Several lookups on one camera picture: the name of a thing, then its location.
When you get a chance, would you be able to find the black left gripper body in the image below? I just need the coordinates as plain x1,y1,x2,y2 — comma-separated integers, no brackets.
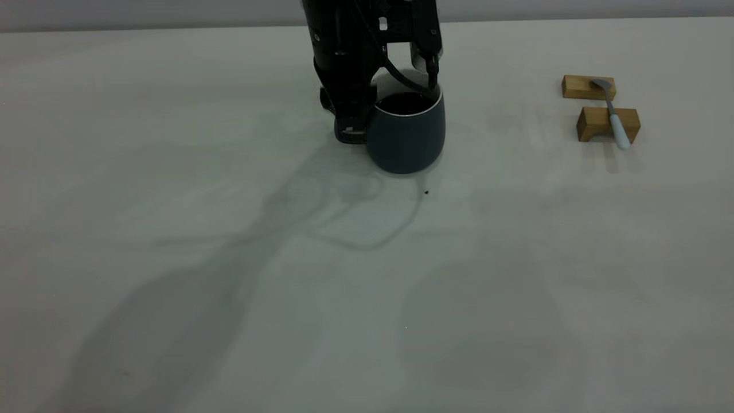
302,0,443,58

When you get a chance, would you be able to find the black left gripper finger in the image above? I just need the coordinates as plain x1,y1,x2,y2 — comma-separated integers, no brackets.
409,40,444,90
314,57,379,145

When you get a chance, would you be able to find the dark grey ceramic mug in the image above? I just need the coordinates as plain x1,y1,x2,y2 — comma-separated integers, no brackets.
365,69,446,174

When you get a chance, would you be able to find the metal spoon with white handle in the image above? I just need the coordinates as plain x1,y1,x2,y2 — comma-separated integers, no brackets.
591,79,631,151

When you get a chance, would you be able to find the rectangular wooden block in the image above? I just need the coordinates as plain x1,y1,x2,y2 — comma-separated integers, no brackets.
561,75,617,102

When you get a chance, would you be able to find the arched wooden block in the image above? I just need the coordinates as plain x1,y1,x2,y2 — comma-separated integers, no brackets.
576,107,641,144

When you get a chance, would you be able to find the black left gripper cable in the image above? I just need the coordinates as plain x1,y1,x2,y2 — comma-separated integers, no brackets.
367,0,432,93

